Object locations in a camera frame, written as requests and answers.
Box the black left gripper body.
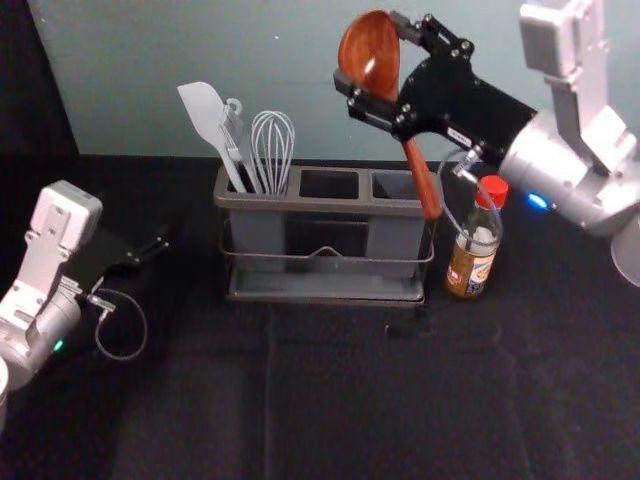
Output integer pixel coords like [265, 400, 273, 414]
[63, 227, 147, 302]

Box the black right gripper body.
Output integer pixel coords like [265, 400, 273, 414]
[392, 56, 539, 165]

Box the brown wooden spoon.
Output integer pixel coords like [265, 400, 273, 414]
[338, 9, 444, 222]

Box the grey plastic utensil holder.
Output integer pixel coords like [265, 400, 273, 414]
[213, 163, 444, 281]

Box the grey silicone spatula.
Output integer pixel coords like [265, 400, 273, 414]
[176, 81, 249, 195]

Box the red capped sauce bottle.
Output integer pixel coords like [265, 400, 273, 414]
[444, 174, 511, 302]

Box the grey drip tray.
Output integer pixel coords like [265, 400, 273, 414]
[227, 269, 426, 303]

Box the black hanging fabric panel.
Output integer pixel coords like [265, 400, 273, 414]
[0, 0, 81, 159]

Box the black table cloth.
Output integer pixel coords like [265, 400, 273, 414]
[0, 152, 640, 480]

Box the left gripper dark cable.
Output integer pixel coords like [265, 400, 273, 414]
[86, 287, 149, 362]

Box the right gripper thin cable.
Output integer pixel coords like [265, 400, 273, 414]
[436, 147, 504, 252]

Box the grey wire whisk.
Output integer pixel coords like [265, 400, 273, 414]
[249, 110, 297, 197]

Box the dark metal wire rack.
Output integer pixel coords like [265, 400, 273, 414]
[218, 219, 437, 305]

